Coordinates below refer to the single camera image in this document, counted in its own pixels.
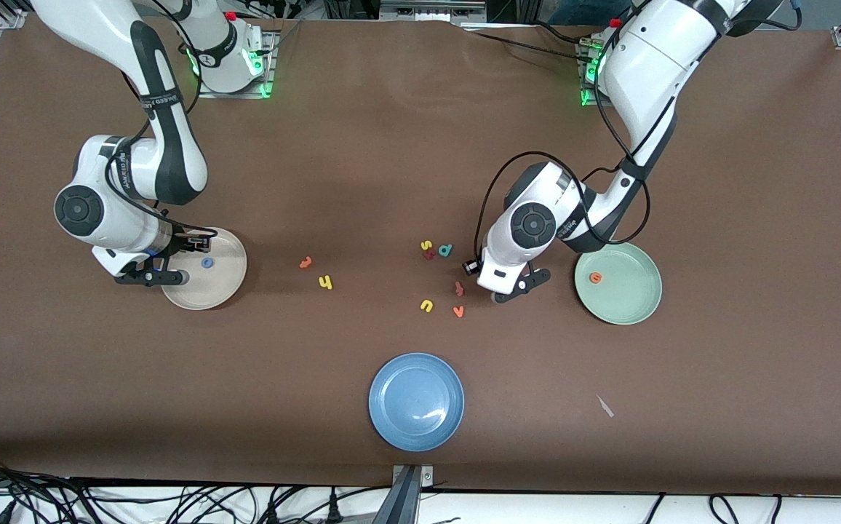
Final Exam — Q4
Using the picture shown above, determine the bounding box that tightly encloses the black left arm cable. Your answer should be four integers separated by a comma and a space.
473, 76, 652, 271

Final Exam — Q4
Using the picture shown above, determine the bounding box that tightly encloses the grey power strip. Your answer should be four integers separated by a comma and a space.
379, 4, 459, 23

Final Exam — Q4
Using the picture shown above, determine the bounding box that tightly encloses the metal camera bracket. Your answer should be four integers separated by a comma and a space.
392, 464, 435, 487

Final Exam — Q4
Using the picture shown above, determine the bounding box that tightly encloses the dark camera pole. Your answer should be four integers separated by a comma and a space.
372, 466, 422, 524

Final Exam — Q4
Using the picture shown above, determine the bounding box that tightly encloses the beige round plate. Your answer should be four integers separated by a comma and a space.
161, 226, 248, 311

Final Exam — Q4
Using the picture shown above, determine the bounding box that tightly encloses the blue round plate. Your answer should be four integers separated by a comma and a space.
368, 352, 466, 453

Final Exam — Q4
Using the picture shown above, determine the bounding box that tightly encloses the black cable on table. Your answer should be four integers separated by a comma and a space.
464, 20, 599, 66

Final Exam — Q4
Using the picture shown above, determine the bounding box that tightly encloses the brown table cover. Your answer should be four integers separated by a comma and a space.
0, 11, 841, 497

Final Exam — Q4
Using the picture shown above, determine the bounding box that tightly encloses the light green round plate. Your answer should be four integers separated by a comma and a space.
574, 242, 663, 326

